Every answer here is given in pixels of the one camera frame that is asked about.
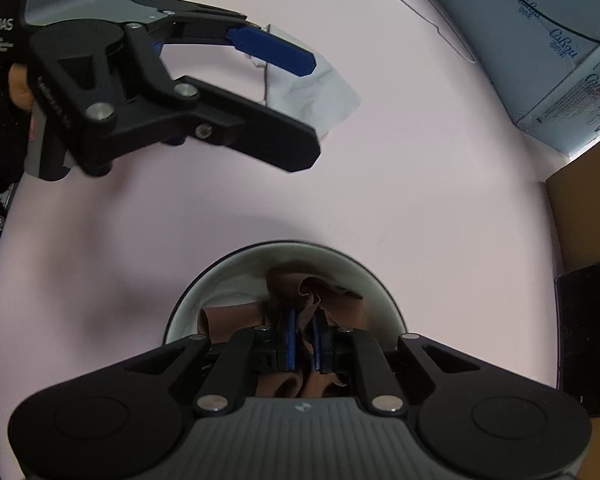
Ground brown cleaning cloth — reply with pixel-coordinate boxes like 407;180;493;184
197;266;366;399

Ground dark blue ceramic bowl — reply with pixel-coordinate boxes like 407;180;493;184
163;240;406;349

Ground person's left hand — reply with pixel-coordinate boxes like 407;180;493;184
8;64;35;141

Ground white crumpled tissue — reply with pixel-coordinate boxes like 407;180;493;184
253;24;362;141

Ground black smartphone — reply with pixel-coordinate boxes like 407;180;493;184
554;262;600;417

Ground light blue printed box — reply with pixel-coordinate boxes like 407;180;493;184
434;0;600;155

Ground large brown cardboard box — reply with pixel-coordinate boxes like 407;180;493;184
546;143;600;479

